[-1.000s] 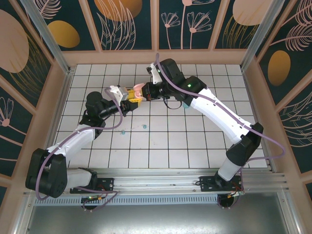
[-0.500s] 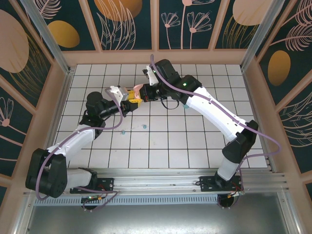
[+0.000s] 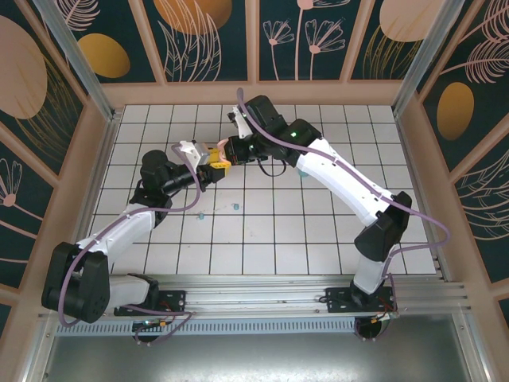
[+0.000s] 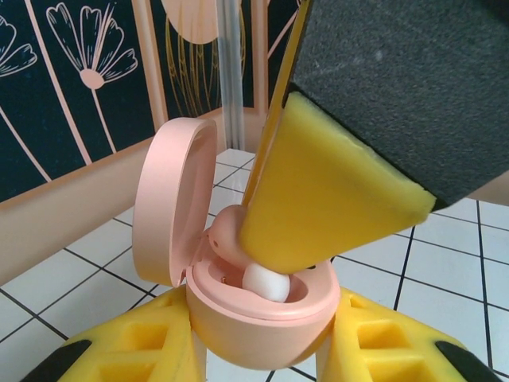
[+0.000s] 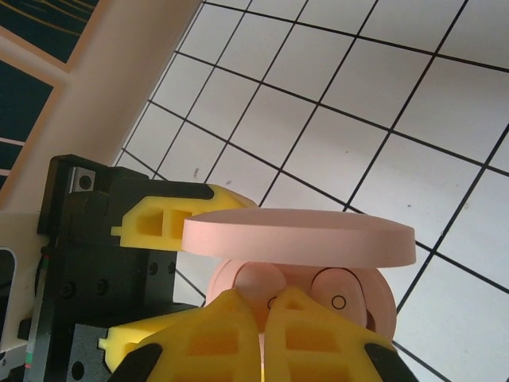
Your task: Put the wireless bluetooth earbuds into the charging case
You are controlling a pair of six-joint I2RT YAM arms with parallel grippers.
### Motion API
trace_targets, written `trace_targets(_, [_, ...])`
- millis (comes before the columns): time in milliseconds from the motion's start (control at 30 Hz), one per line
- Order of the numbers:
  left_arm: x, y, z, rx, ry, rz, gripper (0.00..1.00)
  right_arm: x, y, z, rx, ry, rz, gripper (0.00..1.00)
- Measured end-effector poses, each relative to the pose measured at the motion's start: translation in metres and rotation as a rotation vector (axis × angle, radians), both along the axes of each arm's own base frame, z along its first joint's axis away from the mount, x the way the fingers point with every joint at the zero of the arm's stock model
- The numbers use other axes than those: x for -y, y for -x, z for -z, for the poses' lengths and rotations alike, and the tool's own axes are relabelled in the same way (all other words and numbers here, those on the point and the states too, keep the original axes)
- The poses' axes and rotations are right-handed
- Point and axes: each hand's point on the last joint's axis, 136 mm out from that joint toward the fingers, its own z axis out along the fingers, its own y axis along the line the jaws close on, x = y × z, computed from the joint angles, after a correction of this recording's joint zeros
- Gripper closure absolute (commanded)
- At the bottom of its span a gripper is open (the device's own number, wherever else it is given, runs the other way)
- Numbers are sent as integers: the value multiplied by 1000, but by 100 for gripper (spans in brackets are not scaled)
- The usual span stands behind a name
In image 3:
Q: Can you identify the pink soft toy piece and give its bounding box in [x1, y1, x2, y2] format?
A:
[217, 136, 234, 165]

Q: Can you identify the grey metal sheet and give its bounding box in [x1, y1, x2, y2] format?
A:
[39, 333, 474, 382]

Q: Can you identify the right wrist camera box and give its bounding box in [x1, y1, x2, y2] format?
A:
[225, 106, 255, 139]

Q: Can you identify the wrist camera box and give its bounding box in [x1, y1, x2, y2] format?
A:
[177, 138, 211, 171]
[225, 106, 255, 139]

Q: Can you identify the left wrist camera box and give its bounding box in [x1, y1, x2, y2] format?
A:
[177, 138, 211, 171]

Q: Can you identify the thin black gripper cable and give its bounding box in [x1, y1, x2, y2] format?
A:
[257, 157, 288, 179]

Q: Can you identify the aluminium side rail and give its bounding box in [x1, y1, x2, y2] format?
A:
[395, 111, 453, 279]
[81, 111, 120, 224]

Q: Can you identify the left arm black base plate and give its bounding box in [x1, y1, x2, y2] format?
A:
[114, 289, 188, 318]

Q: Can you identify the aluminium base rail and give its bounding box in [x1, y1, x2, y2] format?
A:
[37, 272, 475, 319]

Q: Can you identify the aluminium corner post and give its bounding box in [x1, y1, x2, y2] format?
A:
[31, 0, 122, 123]
[391, 0, 467, 116]

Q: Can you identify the slotted grey cable duct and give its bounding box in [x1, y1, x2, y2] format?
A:
[55, 320, 359, 336]

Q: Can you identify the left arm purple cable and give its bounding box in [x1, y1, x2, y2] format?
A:
[57, 143, 196, 347]

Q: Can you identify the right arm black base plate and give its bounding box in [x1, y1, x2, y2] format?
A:
[324, 286, 398, 315]

